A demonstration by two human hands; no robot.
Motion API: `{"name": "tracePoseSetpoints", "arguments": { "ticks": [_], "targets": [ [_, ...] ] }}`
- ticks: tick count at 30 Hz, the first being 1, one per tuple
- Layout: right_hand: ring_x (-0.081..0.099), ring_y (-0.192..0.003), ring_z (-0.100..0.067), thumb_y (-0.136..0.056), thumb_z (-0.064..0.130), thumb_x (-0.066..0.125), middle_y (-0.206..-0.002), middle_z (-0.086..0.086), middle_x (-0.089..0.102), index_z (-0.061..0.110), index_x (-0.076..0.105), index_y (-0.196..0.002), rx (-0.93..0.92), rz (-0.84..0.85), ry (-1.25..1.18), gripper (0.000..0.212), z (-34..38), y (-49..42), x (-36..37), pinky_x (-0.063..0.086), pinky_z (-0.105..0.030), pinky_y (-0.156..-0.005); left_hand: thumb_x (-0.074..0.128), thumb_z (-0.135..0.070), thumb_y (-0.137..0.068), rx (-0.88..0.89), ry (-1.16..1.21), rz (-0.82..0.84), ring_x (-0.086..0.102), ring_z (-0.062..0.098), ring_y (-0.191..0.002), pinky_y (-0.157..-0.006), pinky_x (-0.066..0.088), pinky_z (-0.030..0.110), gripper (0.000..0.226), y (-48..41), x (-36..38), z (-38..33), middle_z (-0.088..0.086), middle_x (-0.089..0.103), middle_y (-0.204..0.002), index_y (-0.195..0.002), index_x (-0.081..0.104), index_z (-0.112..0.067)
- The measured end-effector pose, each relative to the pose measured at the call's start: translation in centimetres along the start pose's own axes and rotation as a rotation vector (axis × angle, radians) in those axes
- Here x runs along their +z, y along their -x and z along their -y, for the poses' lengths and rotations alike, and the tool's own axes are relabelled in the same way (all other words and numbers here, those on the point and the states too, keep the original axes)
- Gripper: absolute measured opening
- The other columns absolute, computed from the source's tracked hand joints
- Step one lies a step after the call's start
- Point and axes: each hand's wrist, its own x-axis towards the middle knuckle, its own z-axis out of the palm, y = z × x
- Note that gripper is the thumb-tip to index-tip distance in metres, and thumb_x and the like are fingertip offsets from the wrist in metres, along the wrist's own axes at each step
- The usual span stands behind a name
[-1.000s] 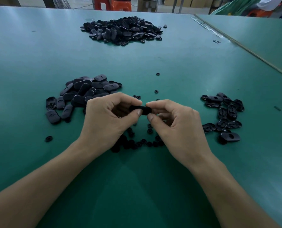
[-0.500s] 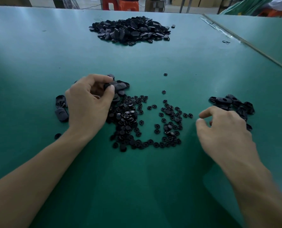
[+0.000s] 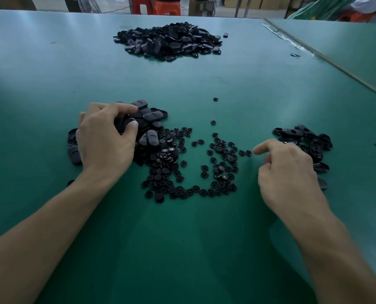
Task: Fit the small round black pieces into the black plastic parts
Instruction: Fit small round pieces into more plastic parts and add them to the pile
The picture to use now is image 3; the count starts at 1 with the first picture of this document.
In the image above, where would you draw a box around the person's right hand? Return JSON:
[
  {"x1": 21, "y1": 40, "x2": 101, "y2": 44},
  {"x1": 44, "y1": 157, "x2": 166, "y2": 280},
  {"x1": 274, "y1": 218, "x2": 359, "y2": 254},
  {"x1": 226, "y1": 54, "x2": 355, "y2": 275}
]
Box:
[{"x1": 252, "y1": 138, "x2": 331, "y2": 230}]

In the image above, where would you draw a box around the person's left hand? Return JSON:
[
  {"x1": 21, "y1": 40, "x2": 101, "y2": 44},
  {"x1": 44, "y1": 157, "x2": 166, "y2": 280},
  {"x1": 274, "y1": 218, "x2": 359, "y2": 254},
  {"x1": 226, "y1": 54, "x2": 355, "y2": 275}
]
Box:
[{"x1": 76, "y1": 102, "x2": 139, "y2": 187}]

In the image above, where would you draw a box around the pile of black oval shells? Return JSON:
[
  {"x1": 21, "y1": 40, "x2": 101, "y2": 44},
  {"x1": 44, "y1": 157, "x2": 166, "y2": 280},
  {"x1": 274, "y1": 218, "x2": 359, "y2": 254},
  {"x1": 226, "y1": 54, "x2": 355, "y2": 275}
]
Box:
[{"x1": 272, "y1": 125, "x2": 333, "y2": 190}]

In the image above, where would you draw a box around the pile of small black buttons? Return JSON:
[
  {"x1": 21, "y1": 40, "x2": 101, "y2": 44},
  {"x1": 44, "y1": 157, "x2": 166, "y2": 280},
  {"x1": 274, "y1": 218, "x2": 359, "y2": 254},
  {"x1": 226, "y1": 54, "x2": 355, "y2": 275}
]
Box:
[{"x1": 140, "y1": 126, "x2": 253, "y2": 203}]

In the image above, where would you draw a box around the person's right forearm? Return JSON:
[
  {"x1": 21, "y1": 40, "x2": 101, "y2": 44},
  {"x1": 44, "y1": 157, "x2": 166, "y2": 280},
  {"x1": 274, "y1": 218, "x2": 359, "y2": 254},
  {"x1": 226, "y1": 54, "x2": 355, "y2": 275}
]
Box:
[{"x1": 299, "y1": 211, "x2": 376, "y2": 304}]

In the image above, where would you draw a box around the person's left forearm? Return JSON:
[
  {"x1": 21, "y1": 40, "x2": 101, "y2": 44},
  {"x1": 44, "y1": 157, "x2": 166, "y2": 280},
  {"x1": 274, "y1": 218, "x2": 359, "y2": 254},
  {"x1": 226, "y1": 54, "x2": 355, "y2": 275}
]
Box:
[{"x1": 0, "y1": 174, "x2": 116, "y2": 304}]

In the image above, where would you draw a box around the grey floor fan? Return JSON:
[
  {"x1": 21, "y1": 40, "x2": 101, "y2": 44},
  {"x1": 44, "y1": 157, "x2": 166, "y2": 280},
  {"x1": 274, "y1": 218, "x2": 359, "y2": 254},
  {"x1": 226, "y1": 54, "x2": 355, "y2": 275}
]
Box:
[{"x1": 64, "y1": 0, "x2": 102, "y2": 13}]

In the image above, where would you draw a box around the red plastic stool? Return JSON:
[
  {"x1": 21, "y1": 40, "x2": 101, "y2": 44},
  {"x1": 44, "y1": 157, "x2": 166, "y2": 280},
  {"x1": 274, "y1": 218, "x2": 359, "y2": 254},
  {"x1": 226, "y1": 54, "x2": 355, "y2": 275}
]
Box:
[
  {"x1": 151, "y1": 0, "x2": 182, "y2": 16},
  {"x1": 131, "y1": 0, "x2": 152, "y2": 14},
  {"x1": 338, "y1": 9, "x2": 373, "y2": 23}
]

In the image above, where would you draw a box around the large brown cardboard box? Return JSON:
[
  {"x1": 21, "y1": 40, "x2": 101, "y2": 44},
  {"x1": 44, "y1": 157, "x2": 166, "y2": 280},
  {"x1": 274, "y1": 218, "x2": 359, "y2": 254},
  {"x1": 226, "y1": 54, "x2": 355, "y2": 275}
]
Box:
[{"x1": 0, "y1": 0, "x2": 37, "y2": 11}]

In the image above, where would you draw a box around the small open cardboard box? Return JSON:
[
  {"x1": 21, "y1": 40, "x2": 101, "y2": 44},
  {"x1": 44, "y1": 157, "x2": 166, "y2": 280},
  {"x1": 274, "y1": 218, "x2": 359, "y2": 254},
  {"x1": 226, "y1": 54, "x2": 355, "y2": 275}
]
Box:
[{"x1": 189, "y1": 0, "x2": 217, "y2": 16}]

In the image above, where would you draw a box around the green striped bag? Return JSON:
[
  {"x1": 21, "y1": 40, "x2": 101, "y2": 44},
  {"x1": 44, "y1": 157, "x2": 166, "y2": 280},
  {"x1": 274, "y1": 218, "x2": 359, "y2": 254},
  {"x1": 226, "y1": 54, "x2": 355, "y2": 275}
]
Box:
[{"x1": 289, "y1": 0, "x2": 359, "y2": 22}]

